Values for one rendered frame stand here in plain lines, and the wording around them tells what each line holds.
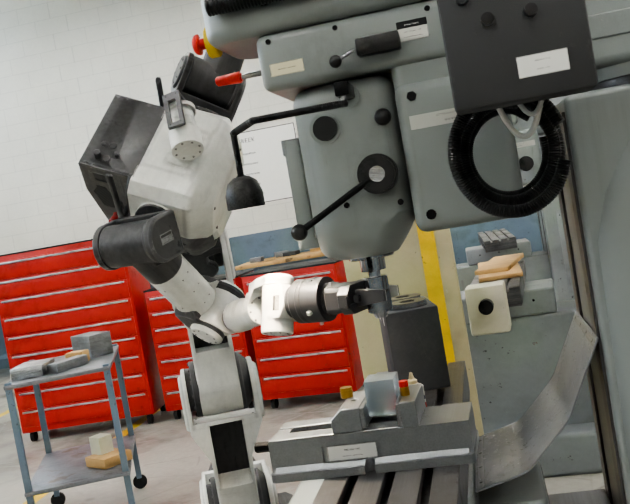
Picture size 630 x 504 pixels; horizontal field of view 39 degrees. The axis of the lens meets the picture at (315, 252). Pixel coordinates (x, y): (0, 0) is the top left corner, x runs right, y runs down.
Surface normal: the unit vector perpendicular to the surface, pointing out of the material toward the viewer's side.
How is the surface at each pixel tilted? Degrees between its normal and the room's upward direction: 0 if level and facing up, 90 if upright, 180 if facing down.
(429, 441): 90
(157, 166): 58
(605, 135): 90
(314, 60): 90
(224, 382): 81
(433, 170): 90
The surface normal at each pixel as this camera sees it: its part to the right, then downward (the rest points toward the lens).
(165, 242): 0.90, -0.12
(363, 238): -0.07, 0.53
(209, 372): 0.11, -0.13
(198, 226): 0.47, 0.73
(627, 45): -0.18, 0.08
